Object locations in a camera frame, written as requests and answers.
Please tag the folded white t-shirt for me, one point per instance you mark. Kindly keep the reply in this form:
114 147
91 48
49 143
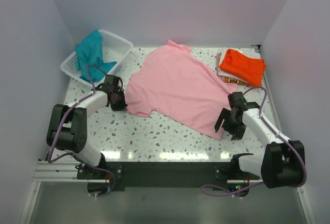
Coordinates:
220 56

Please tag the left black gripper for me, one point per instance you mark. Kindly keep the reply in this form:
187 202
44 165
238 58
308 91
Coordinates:
121 107

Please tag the folded patterned orange garment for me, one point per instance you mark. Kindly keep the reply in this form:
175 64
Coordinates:
236 81

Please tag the aluminium frame rail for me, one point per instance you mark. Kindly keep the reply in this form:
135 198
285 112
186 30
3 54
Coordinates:
59 171

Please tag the teal t-shirt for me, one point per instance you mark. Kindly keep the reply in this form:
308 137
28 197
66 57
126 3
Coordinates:
90 51

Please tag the white plastic basket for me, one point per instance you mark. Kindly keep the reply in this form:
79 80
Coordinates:
115 48

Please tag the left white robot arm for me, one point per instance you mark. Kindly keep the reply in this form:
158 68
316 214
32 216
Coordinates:
67 130

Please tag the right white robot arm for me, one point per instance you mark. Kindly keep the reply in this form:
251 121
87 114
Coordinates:
283 161

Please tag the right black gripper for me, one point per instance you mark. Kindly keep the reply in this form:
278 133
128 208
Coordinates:
237 132

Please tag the folded orange t-shirt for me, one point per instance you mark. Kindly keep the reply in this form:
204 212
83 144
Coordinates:
249 70

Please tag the pink t-shirt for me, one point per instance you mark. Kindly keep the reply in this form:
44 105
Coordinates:
179 86

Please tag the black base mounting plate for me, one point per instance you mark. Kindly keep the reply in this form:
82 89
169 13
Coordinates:
162 175

